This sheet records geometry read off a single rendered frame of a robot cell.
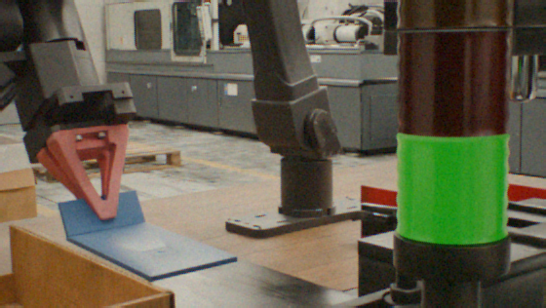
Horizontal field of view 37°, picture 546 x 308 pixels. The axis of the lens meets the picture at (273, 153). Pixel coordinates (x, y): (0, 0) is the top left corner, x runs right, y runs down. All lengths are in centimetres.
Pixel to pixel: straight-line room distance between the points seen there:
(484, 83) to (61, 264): 42
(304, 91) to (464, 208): 66
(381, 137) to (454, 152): 738
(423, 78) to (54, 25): 50
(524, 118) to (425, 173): 596
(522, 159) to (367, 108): 180
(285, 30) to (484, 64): 65
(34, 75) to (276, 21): 31
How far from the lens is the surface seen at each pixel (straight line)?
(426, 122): 27
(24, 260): 69
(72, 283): 61
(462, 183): 27
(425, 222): 28
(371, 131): 756
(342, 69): 763
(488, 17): 27
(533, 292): 53
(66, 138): 68
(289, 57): 91
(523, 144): 626
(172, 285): 68
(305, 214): 95
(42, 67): 70
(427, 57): 27
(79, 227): 68
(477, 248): 28
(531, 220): 62
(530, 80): 51
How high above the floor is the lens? 112
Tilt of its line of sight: 8 degrees down
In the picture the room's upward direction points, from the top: 1 degrees counter-clockwise
